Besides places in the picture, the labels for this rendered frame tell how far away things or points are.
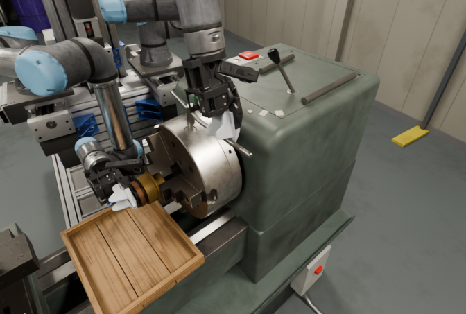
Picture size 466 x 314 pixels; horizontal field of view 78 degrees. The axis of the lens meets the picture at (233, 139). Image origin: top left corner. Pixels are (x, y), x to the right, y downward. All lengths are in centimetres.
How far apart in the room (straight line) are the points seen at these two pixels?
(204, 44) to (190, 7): 6
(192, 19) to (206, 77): 11
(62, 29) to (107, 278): 103
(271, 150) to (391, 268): 153
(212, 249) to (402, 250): 154
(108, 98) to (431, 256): 208
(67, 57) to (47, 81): 8
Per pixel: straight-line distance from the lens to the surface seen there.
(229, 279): 129
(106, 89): 100
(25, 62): 89
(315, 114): 87
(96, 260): 102
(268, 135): 76
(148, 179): 84
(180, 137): 78
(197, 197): 80
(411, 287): 215
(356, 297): 198
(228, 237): 100
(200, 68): 56
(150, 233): 102
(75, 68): 89
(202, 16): 55
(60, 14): 148
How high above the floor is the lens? 169
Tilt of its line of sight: 37 degrees down
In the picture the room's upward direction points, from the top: straight up
